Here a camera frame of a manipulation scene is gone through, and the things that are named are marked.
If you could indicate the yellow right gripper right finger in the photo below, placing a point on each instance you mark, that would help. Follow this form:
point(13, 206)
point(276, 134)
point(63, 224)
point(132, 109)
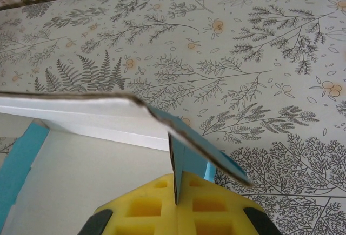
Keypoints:
point(216, 210)

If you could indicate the blue paper box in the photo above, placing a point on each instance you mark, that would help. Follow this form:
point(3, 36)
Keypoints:
point(81, 178)

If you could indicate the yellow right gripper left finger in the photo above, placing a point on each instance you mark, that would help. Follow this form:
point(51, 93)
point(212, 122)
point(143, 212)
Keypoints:
point(143, 210)

